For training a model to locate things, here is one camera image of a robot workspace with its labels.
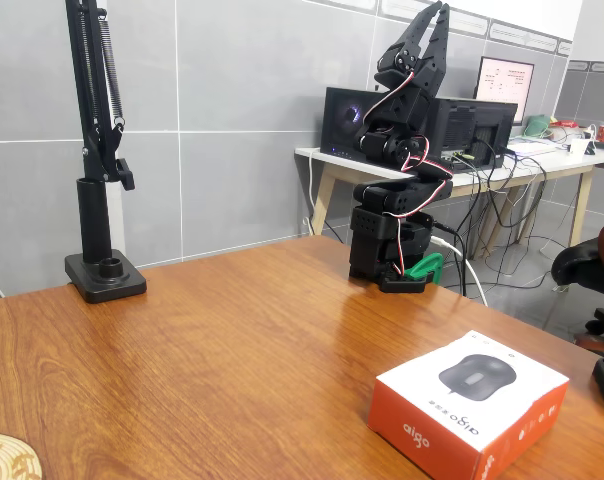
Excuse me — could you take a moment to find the red white servo wire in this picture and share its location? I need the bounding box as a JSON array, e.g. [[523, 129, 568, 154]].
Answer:
[[362, 71, 417, 126], [400, 133, 456, 177], [381, 179, 446, 276]]

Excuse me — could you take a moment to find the white robot data cable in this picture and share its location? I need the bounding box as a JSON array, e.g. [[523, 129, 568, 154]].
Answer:
[[430, 235, 489, 307]]

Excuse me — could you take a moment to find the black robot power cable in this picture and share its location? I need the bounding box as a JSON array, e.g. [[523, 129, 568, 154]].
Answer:
[[430, 219, 469, 297]]

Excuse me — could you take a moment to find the black computer case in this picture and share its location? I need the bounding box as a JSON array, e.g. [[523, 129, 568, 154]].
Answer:
[[320, 86, 519, 174]]

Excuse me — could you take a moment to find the white table with wooden legs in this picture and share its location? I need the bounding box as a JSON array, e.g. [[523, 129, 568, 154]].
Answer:
[[294, 142, 604, 261]]

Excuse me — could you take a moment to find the round wooden coaster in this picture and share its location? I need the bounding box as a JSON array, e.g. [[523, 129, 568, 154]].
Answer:
[[0, 432, 42, 480]]

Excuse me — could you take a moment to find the green bag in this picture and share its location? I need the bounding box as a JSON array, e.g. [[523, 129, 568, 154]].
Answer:
[[523, 114, 554, 139]]

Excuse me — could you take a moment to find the green table clamp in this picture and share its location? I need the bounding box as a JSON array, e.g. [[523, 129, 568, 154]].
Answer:
[[400, 251, 446, 287]]

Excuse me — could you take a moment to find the computer monitor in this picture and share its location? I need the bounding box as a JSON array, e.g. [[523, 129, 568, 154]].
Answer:
[[473, 55, 536, 127]]

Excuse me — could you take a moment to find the black stand base with post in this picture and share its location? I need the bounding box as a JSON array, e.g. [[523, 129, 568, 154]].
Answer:
[[64, 176, 148, 305]]

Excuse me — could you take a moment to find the orange white mouse box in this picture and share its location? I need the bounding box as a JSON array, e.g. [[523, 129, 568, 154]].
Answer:
[[366, 328, 571, 480]]

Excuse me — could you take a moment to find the black office chair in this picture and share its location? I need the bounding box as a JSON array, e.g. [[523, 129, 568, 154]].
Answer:
[[550, 215, 604, 354]]

